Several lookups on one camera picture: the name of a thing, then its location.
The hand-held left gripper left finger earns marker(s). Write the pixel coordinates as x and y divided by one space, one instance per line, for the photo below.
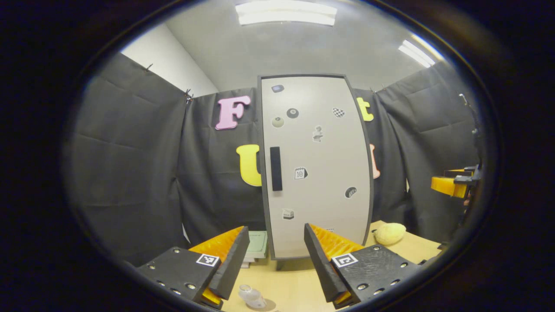
232 264

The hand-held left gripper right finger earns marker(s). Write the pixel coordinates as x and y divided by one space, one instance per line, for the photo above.
323 268

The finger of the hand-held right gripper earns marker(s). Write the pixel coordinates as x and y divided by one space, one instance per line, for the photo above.
448 186
457 172

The clear bottle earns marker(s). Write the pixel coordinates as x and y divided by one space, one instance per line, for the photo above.
251 297

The dark grey cabinet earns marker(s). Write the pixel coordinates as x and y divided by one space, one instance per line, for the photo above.
281 264

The grey cabinet door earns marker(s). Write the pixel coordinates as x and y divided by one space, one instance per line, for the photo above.
316 208

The white book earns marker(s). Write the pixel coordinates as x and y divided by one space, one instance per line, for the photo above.
248 262

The green book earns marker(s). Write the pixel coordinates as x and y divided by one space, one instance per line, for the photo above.
259 243

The yellow bun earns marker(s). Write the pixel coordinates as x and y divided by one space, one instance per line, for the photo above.
390 234

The black backdrop cloth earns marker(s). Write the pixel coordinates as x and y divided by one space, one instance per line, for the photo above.
130 173

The large ceiling light panel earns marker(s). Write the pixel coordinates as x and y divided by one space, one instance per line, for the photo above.
286 13

